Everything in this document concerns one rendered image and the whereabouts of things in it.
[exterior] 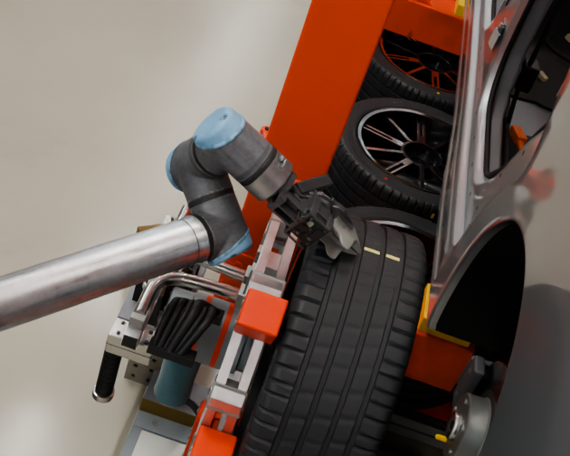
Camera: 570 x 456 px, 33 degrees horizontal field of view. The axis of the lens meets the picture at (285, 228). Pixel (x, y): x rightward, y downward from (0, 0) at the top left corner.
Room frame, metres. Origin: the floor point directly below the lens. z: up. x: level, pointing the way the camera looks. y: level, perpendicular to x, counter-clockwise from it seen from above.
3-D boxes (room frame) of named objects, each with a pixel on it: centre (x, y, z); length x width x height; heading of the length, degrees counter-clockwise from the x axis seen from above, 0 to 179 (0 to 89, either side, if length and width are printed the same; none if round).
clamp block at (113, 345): (1.28, 0.20, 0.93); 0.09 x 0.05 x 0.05; 92
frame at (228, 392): (1.46, 0.00, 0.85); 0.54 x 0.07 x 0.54; 2
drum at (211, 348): (1.45, 0.07, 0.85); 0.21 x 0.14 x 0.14; 92
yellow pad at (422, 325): (1.95, -0.47, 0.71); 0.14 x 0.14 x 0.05; 2
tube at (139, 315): (1.35, 0.12, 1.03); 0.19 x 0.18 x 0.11; 92
